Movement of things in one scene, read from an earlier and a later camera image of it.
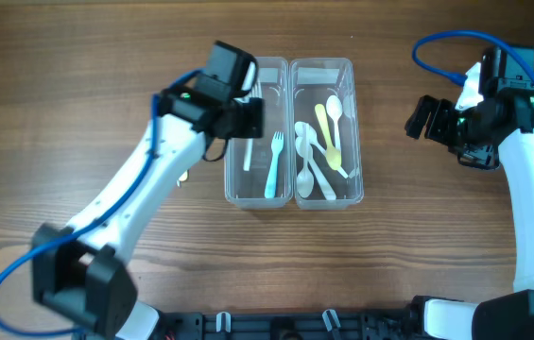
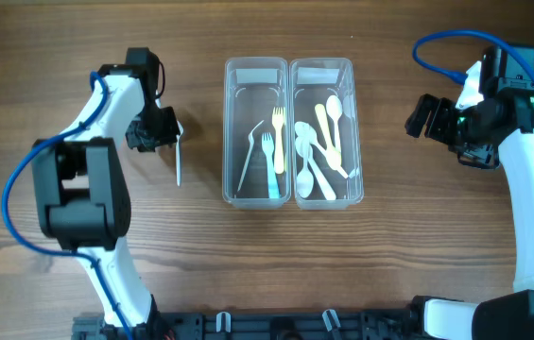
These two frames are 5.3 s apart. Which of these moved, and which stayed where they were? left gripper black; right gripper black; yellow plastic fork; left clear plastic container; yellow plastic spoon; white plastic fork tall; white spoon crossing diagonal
Moved: yellow plastic fork; white plastic fork tall; left gripper black
Stayed: left clear plastic container; white spoon crossing diagonal; yellow plastic spoon; right gripper black
